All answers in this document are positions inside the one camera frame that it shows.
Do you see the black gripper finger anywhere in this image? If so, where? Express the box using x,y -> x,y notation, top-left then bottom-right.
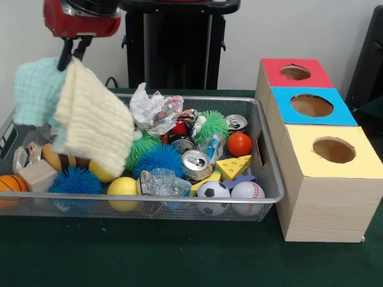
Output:
72,37 -> 93,62
57,38 -> 74,72

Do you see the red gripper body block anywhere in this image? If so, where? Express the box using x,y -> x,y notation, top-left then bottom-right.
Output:
42,0 -> 122,39

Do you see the light blue muslin cloth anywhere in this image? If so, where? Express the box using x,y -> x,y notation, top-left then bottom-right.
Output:
13,57 -> 71,152

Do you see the cream muslin cloth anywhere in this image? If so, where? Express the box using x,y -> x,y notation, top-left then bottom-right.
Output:
53,56 -> 135,178

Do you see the white colourful-dotted wrapper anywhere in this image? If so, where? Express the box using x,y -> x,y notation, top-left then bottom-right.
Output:
129,83 -> 185,136

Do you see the wooden box with three holes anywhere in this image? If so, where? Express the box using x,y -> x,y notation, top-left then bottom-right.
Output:
255,58 -> 383,243

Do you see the green spiky toy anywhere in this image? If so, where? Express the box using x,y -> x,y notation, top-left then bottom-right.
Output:
124,128 -> 162,171
193,110 -> 230,146

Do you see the blue spiky rubber ball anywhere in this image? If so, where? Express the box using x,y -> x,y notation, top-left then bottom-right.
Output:
133,143 -> 186,180

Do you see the crushed silver drink can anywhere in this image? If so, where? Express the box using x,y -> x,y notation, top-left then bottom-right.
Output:
181,149 -> 213,182

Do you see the upright silver drink can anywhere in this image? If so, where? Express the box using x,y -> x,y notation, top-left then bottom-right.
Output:
224,114 -> 248,132

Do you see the red-orange smooth ball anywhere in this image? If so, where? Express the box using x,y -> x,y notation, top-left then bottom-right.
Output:
226,132 -> 253,158

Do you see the yellow cheese wedge toy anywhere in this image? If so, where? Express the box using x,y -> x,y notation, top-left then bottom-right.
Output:
215,154 -> 253,182

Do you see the small soccer ball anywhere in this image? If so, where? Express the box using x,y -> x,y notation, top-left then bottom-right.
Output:
196,181 -> 232,216

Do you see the small white baseball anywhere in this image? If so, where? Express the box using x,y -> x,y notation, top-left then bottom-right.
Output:
230,181 -> 266,216

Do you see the black chair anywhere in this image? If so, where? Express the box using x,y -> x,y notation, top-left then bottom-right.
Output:
345,5 -> 383,120

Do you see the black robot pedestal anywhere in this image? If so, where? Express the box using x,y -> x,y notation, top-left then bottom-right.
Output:
115,0 -> 242,90

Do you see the shallow wire mesh bin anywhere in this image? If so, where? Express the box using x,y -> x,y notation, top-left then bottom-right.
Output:
0,94 -> 285,222

